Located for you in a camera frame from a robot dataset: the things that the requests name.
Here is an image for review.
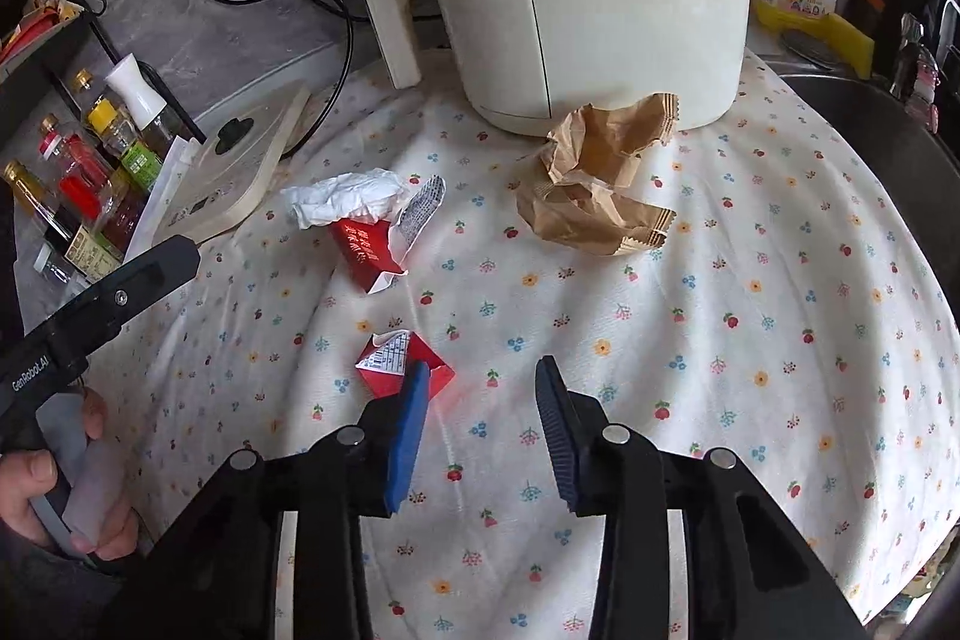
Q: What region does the person's left hand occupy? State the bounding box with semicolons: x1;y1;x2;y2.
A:
0;385;141;562

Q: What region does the white-topped glass dispenser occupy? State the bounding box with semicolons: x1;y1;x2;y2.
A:
103;53;175;150

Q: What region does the grey scouring pad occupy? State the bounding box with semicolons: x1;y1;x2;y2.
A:
778;29;848;71

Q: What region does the floral tablecloth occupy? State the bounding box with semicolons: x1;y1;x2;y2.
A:
15;47;960;640

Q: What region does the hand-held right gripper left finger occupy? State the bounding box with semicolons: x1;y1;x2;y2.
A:
127;361;432;640

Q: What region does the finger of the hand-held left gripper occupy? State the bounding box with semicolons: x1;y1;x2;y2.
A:
45;235;202;357

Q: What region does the torn red carton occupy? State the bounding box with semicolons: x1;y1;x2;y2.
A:
328;173;449;296

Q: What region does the yellow sponge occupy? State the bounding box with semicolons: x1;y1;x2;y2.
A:
757;6;877;80

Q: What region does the black metal spice rack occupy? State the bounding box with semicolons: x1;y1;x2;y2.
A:
0;0;207;148

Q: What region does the crumpled white tissue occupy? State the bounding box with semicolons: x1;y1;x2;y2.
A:
281;170;407;230

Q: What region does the orange snack bag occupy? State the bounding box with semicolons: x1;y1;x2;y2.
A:
0;0;85;65

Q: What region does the small pink bottle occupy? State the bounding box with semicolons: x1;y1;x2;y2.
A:
904;40;944;133

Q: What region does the small red carton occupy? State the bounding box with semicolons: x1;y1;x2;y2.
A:
355;329;457;401

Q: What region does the crumpled brown paper bag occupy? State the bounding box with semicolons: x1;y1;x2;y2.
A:
516;92;680;259

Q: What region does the person's left forearm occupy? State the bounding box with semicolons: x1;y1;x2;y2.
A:
0;520;132;640

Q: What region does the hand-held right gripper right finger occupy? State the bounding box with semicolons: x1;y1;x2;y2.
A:
534;355;871;640

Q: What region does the row of condiment bottles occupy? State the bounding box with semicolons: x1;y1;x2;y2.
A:
0;66;177;287

